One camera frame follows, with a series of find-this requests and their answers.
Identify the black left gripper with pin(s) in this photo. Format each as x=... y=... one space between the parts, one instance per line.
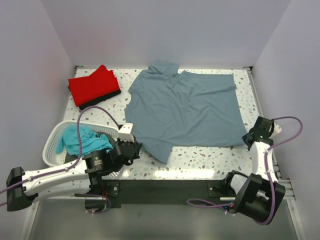
x=137 y=144

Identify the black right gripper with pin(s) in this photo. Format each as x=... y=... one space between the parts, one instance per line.
x=244 y=137

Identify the grey-blue t-shirt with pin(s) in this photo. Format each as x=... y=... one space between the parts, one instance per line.
x=171 y=108

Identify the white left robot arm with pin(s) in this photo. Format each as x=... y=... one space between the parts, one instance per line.
x=81 y=176

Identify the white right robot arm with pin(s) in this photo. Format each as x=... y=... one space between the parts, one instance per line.
x=258 y=195

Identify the turquoise t-shirt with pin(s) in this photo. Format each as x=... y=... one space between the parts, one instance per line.
x=82 y=142

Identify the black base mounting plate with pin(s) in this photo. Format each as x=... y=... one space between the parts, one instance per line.
x=162 y=192

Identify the dark grey t-shirt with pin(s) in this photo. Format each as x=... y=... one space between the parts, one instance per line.
x=107 y=138

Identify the black folded t-shirt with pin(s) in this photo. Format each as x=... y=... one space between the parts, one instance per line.
x=84 y=97

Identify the red folded t-shirt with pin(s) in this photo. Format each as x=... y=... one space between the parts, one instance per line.
x=101 y=77

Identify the white plastic laundry basket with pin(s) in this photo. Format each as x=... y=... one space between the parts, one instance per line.
x=49 y=155

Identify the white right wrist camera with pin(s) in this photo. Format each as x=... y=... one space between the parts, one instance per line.
x=277 y=129

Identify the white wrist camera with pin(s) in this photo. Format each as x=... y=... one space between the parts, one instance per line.
x=277 y=129
x=125 y=133

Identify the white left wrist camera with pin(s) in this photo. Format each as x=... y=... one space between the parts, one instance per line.
x=125 y=133

